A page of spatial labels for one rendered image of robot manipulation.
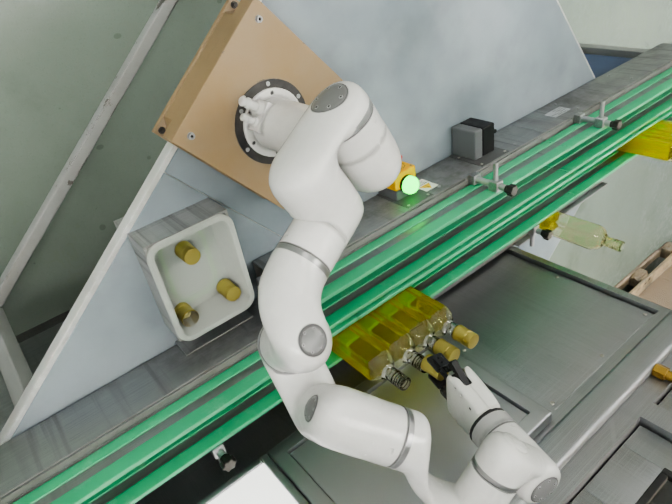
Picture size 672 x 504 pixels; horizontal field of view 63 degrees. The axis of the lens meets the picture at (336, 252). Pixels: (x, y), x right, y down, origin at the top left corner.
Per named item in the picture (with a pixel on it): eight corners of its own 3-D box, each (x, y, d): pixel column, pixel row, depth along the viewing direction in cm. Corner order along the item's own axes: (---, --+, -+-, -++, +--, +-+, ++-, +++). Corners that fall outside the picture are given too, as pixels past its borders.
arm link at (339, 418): (429, 351, 76) (386, 353, 90) (287, 297, 71) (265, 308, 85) (397, 472, 71) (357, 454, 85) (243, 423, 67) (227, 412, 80)
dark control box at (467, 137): (450, 154, 151) (475, 161, 145) (449, 126, 147) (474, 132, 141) (470, 143, 155) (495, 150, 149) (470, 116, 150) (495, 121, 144)
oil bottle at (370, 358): (316, 340, 124) (379, 389, 109) (311, 321, 121) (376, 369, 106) (335, 327, 127) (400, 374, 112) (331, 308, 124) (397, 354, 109)
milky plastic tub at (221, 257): (165, 327, 113) (183, 347, 107) (126, 235, 101) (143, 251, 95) (237, 287, 121) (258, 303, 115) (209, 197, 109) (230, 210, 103)
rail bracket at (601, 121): (570, 123, 160) (615, 132, 150) (572, 99, 156) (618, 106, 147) (578, 119, 162) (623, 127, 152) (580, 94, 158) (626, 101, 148)
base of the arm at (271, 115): (218, 138, 97) (264, 159, 86) (243, 69, 95) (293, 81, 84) (286, 163, 107) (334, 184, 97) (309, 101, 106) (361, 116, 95)
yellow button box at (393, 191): (376, 193, 138) (397, 201, 133) (373, 166, 134) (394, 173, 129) (396, 182, 142) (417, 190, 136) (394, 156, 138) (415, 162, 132)
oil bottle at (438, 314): (373, 302, 132) (439, 343, 117) (370, 283, 129) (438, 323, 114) (390, 291, 135) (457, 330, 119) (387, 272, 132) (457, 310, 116)
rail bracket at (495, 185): (465, 184, 139) (509, 199, 129) (464, 158, 135) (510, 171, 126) (475, 178, 141) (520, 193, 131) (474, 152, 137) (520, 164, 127)
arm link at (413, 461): (400, 393, 79) (520, 436, 84) (361, 461, 83) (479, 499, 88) (414, 431, 71) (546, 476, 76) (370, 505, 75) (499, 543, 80)
